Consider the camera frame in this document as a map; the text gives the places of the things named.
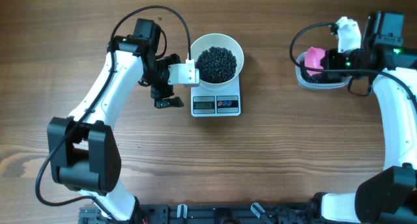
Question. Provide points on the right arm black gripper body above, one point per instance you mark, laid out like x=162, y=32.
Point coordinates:
x=348, y=59

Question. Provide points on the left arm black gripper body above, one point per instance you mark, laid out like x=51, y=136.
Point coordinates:
x=159, y=77

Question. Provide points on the pink scoop with blue handle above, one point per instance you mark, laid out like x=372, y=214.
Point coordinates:
x=313, y=60

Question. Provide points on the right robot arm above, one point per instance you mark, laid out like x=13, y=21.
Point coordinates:
x=390, y=196

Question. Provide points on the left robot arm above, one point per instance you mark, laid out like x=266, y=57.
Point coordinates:
x=84, y=156

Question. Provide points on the white digital kitchen scale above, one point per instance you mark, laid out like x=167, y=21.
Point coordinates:
x=216, y=100

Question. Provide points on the black beans in bowl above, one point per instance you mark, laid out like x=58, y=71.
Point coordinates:
x=216, y=65

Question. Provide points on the clear plastic container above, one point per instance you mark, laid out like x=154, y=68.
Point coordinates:
x=302, y=83

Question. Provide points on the right arm white wrist camera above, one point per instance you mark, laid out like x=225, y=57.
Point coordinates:
x=347, y=33

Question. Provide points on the arm white wrist camera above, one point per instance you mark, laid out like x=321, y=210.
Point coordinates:
x=184, y=74
x=347, y=33

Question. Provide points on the left arm white wrist camera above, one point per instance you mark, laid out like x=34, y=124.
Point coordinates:
x=184, y=74

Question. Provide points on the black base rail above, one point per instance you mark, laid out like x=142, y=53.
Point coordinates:
x=282, y=213

